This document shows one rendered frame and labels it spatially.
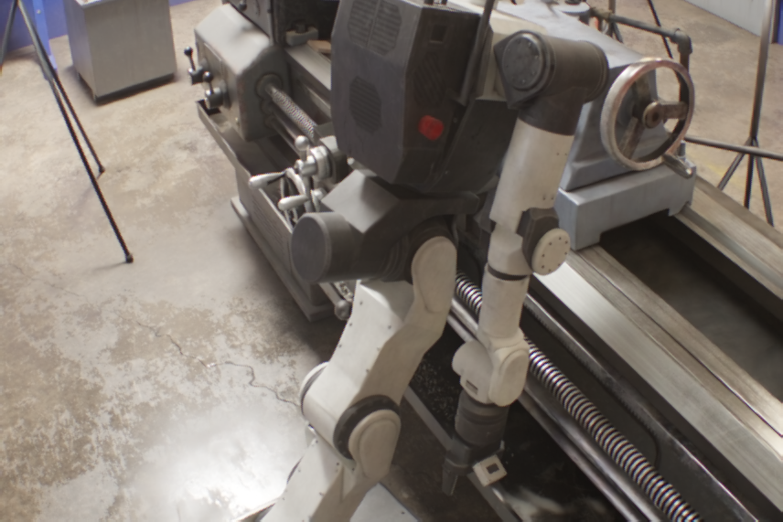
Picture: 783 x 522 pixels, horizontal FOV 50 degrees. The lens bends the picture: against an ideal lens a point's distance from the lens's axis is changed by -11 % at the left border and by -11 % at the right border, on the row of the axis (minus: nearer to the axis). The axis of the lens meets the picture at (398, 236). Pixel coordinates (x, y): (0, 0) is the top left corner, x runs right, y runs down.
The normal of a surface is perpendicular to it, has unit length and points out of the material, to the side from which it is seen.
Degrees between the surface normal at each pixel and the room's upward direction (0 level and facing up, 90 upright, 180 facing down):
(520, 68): 70
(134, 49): 90
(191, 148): 0
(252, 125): 90
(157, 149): 0
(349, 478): 81
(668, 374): 36
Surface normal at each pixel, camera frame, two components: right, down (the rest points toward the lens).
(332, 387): -0.56, -0.40
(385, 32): -0.77, 0.05
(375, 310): -0.69, -0.19
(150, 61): 0.54, 0.45
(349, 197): -0.38, -0.61
